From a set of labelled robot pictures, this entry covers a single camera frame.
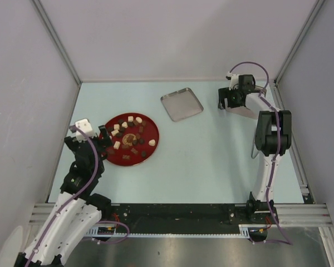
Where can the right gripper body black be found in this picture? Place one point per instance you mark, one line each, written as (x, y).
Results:
(234, 98)

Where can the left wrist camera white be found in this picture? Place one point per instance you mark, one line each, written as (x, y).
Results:
(82, 129)

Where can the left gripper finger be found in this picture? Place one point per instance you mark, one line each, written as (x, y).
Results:
(104, 138)
(103, 153)

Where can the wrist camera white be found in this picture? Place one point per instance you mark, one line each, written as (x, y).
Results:
(233, 80)
(82, 129)

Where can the white heart chocolate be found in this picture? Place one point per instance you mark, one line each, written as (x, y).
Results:
(152, 142)

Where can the silver tin lid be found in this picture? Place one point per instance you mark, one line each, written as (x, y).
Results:
(181, 104)

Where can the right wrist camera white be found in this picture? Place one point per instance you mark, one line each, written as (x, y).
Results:
(233, 80)

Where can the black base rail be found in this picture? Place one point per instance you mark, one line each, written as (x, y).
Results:
(184, 219)

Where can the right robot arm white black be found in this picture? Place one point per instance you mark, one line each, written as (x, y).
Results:
(272, 138)

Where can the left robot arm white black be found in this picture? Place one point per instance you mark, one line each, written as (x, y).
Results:
(77, 207)

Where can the red round plate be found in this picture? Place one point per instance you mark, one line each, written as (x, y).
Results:
(131, 138)

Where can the pink square tin box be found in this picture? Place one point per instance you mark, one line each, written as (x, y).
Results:
(243, 111)

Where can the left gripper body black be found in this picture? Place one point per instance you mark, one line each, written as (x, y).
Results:
(72, 144)

